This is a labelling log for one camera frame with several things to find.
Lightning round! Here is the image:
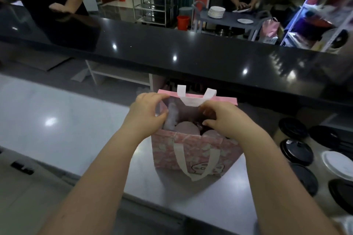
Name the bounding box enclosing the person's left hand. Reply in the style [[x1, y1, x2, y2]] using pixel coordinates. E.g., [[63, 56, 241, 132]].
[[129, 93, 170, 141]]

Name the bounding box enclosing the person's right hand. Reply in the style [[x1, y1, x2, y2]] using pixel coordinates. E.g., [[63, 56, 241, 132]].
[[199, 101, 250, 145]]

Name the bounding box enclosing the pink patterned paper gift bag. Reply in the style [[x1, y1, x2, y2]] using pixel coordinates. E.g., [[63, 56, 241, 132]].
[[150, 84, 244, 182]]

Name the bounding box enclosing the person's left forearm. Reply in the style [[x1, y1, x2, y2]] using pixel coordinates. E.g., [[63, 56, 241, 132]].
[[37, 126, 151, 235]]

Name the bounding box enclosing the person's right forearm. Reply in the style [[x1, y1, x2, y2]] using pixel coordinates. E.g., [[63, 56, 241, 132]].
[[231, 132, 344, 235]]

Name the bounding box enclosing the white fluffy item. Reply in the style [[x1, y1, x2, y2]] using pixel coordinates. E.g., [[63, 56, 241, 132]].
[[164, 103, 180, 130]]

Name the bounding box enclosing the pink cup lid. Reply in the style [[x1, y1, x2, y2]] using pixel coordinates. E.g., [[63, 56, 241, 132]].
[[175, 121, 201, 135]]

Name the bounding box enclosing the black round lid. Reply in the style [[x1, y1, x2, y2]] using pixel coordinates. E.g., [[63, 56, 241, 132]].
[[290, 163, 319, 197], [280, 138, 314, 166], [328, 179, 353, 215], [308, 125, 353, 152], [278, 117, 309, 139]]

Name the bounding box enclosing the red bucket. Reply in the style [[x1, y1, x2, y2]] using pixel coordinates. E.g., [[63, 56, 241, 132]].
[[176, 15, 191, 31]]

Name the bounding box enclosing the grey service cart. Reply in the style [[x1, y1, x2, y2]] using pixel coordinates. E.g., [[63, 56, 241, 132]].
[[192, 1, 273, 42]]

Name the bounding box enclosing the metal rack trolley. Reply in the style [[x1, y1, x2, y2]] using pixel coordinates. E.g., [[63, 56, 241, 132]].
[[131, 0, 180, 27]]

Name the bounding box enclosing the stack of white plates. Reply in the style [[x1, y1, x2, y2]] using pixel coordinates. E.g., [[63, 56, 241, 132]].
[[207, 6, 226, 19]]

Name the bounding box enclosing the pink shopping bag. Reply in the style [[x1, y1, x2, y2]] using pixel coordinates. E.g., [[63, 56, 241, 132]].
[[261, 17, 281, 39]]

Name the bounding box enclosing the white round plate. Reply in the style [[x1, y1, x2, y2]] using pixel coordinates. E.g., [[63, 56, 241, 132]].
[[321, 151, 353, 182]]

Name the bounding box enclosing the white storage shelf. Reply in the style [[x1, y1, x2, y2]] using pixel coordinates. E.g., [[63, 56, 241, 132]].
[[280, 0, 353, 53]]

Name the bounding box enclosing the white under-counter frame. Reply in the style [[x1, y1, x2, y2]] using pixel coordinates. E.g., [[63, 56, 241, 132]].
[[85, 60, 154, 93]]

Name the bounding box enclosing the black drawer handle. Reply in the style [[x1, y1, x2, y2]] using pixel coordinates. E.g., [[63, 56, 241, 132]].
[[10, 162, 35, 175]]

